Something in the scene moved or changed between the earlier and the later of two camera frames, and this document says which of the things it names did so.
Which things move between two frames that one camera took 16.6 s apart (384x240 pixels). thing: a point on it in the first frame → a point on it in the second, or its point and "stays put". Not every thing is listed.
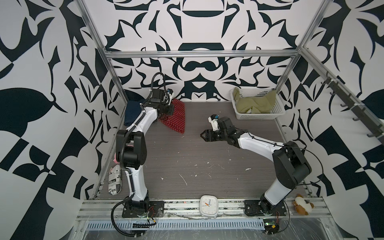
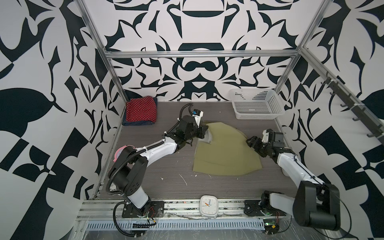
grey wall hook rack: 359,110 stays put
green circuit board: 270,226 stays put
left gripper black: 168,108 → 199,131
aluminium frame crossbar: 201,53 stays put
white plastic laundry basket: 257,103 stays put
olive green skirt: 261,104 → 228,154
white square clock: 209,206 stays put
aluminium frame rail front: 110,209 stays put
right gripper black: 209,133 → 253,142
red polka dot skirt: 177,120 → 141,109
